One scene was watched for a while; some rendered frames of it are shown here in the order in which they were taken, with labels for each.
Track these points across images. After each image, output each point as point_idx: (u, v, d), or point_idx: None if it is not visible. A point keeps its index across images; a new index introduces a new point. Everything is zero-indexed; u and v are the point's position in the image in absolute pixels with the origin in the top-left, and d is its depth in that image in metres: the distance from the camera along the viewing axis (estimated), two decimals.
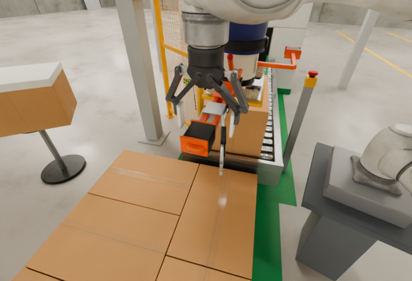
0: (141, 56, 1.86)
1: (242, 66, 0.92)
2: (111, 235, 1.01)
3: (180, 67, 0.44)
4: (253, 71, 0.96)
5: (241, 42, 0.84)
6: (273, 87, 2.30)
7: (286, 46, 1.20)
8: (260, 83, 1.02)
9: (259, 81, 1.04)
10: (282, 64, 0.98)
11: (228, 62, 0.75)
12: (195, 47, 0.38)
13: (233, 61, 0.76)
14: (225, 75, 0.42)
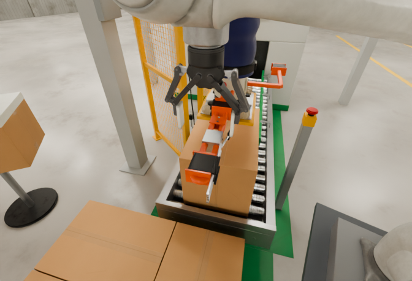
0: (116, 83, 1.63)
1: (233, 88, 0.99)
2: None
3: (179, 68, 0.44)
4: (243, 91, 1.03)
5: (232, 67, 0.91)
6: (268, 111, 2.07)
7: (271, 64, 1.28)
8: (250, 101, 1.09)
9: (249, 99, 1.11)
10: (270, 84, 1.06)
11: None
12: (195, 47, 0.38)
13: None
14: (226, 74, 0.42)
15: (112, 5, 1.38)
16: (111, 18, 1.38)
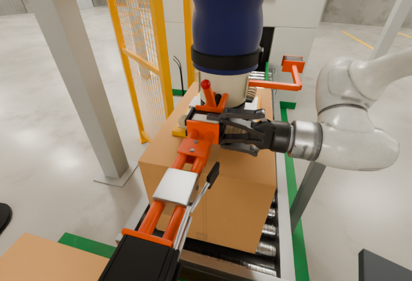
0: (77, 70, 1.24)
1: (227, 89, 0.65)
2: None
3: (257, 149, 0.53)
4: (243, 95, 0.69)
5: (224, 57, 0.56)
6: (275, 108, 1.68)
7: (283, 56, 0.93)
8: (252, 108, 0.75)
9: (251, 105, 0.77)
10: (283, 84, 0.71)
11: (204, 92, 0.47)
12: None
13: (211, 90, 0.48)
14: (263, 118, 0.47)
15: None
16: None
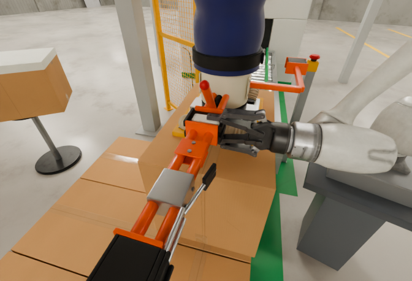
0: (138, 43, 1.81)
1: (228, 91, 0.64)
2: (103, 219, 0.96)
3: (256, 150, 0.53)
4: (244, 96, 0.68)
5: (224, 57, 0.56)
6: (273, 76, 2.25)
7: (287, 58, 0.93)
8: (254, 110, 0.74)
9: (252, 107, 0.76)
10: (285, 86, 0.70)
11: (203, 92, 0.47)
12: None
13: (210, 91, 0.48)
14: (263, 119, 0.47)
15: None
16: None
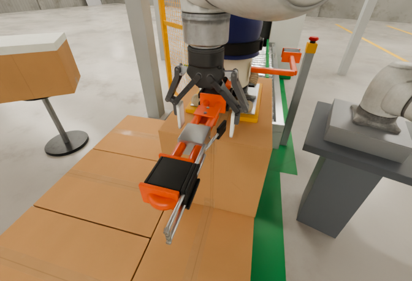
0: (144, 29, 1.88)
1: None
2: (117, 181, 1.04)
3: (180, 67, 0.44)
4: (246, 78, 0.81)
5: (230, 44, 0.68)
6: (274, 64, 2.33)
7: (282, 48, 1.05)
8: (254, 92, 0.87)
9: (253, 89, 0.89)
10: (281, 70, 0.83)
11: None
12: (195, 47, 0.38)
13: None
14: (225, 75, 0.42)
15: None
16: None
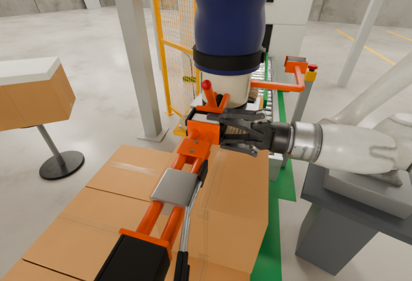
0: (140, 51, 1.85)
1: (229, 90, 0.64)
2: (109, 227, 1.00)
3: (257, 150, 0.53)
4: (244, 96, 0.69)
5: (225, 57, 0.56)
6: None
7: (286, 57, 0.93)
8: (254, 110, 0.74)
9: (252, 106, 0.76)
10: (286, 85, 0.70)
11: (205, 92, 0.47)
12: None
13: (212, 91, 0.48)
14: (263, 119, 0.47)
15: None
16: None
